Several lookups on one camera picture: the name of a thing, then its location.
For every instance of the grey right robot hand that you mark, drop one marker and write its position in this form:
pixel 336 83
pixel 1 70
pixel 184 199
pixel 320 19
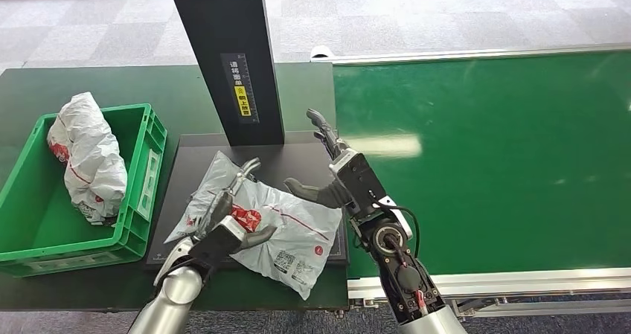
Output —
pixel 357 179

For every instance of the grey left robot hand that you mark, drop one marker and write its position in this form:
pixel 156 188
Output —
pixel 222 240

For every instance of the grey plastic mail package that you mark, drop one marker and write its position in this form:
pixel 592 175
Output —
pixel 296 233

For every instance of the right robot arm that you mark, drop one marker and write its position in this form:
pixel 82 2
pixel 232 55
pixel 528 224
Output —
pixel 409 282

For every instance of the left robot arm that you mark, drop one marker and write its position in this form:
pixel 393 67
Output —
pixel 170 297

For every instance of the white crumpled mail package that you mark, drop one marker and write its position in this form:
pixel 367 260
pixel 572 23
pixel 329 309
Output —
pixel 93 164

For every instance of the green plastic basket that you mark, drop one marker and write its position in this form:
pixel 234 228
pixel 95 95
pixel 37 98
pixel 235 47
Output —
pixel 29 223

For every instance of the black weighing device with column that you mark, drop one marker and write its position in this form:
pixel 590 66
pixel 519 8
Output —
pixel 231 26

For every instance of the green conveyor belt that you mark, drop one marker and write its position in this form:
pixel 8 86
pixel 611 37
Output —
pixel 493 174

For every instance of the ruler label with yellow sticker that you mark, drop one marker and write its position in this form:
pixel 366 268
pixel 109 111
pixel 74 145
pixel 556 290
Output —
pixel 242 95

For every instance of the aluminium conveyor frame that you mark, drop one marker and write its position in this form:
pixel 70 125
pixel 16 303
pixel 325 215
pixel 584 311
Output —
pixel 493 281

